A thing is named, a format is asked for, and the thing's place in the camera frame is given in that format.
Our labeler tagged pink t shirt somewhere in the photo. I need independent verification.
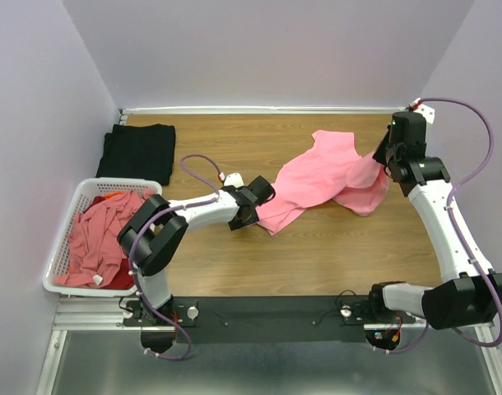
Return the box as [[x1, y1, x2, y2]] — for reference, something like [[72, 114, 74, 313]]
[[258, 130, 389, 235]]

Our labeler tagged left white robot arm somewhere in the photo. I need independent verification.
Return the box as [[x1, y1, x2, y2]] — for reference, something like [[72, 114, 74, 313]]
[[117, 176, 276, 325]]

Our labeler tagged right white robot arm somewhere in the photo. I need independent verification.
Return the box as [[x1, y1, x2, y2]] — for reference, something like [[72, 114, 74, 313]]
[[366, 107, 502, 330]]

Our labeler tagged folded black t shirt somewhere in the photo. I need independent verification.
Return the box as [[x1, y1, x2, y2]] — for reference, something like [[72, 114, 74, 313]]
[[96, 124, 176, 186]]

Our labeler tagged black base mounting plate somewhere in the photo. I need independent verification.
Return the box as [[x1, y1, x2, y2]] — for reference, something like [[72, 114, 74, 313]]
[[121, 290, 415, 348]]

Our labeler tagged red t shirt in basket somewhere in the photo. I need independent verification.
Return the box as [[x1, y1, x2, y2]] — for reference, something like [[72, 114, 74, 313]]
[[85, 191, 134, 290]]

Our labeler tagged white plastic laundry basket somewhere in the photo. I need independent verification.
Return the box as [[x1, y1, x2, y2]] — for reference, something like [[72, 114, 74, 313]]
[[43, 178, 162, 298]]

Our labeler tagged salmon t shirt in basket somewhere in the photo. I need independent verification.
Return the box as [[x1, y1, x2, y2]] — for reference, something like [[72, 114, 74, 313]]
[[56, 190, 154, 289]]

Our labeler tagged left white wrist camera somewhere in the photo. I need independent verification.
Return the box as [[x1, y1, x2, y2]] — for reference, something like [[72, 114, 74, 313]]
[[218, 172, 244, 188]]

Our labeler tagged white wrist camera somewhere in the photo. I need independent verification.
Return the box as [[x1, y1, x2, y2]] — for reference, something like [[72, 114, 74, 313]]
[[407, 98, 435, 126], [218, 172, 244, 188]]

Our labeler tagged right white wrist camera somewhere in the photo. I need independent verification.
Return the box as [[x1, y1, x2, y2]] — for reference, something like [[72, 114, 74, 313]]
[[407, 98, 435, 126]]

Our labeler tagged aluminium frame rail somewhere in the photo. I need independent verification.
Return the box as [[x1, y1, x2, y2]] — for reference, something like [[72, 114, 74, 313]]
[[120, 105, 403, 116]]

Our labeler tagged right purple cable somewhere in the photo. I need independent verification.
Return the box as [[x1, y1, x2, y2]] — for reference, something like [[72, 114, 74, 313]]
[[372, 96, 502, 355]]

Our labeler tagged purple cable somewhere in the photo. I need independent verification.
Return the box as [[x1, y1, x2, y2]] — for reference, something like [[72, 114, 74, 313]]
[[372, 96, 502, 355], [127, 154, 227, 362]]

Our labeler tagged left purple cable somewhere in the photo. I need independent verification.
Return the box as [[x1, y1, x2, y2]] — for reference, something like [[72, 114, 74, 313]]
[[127, 154, 227, 362]]

